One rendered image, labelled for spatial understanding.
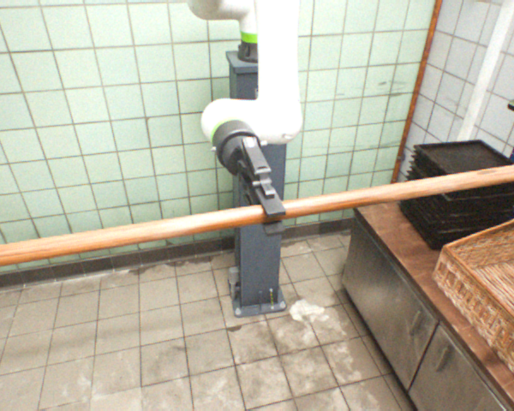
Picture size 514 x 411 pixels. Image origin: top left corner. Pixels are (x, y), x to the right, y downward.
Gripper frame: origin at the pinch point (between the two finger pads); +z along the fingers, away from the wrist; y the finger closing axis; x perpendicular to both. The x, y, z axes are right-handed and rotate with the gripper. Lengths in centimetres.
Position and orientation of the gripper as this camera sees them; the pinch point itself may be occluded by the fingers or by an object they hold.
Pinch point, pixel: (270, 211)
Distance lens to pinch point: 62.2
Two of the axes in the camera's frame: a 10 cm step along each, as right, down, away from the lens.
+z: 2.6, 5.6, -7.8
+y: 0.0, 8.1, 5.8
